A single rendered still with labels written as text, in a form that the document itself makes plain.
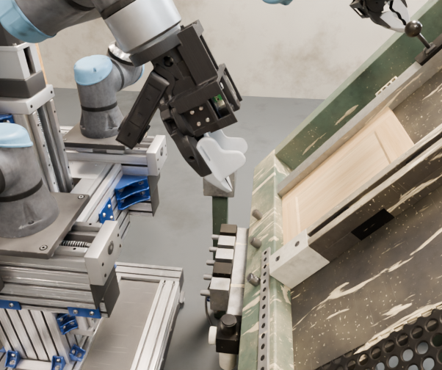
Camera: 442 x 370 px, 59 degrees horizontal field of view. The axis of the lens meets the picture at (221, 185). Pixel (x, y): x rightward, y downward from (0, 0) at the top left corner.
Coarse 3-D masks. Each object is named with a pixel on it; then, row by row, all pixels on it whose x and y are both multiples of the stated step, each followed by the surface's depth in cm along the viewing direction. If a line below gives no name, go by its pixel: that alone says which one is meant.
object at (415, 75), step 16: (416, 64) 101; (432, 64) 98; (400, 80) 103; (416, 80) 100; (384, 96) 105; (400, 96) 103; (368, 112) 107; (352, 128) 109; (336, 144) 112; (320, 160) 116; (288, 176) 125; (304, 176) 119
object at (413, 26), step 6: (408, 24) 90; (414, 24) 90; (420, 24) 90; (408, 30) 90; (414, 30) 90; (420, 30) 90; (408, 36) 92; (414, 36) 91; (420, 36) 93; (426, 42) 95; (426, 48) 98; (432, 48) 97
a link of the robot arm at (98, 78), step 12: (84, 60) 122; (96, 60) 121; (108, 60) 121; (84, 72) 117; (96, 72) 118; (108, 72) 120; (120, 72) 127; (84, 84) 119; (96, 84) 119; (108, 84) 122; (120, 84) 128; (84, 96) 122; (96, 96) 121; (108, 96) 123
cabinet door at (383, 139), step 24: (384, 120) 102; (360, 144) 105; (384, 144) 95; (408, 144) 87; (336, 168) 108; (360, 168) 98; (288, 192) 123; (312, 192) 111; (336, 192) 100; (288, 216) 113; (312, 216) 103; (288, 240) 105
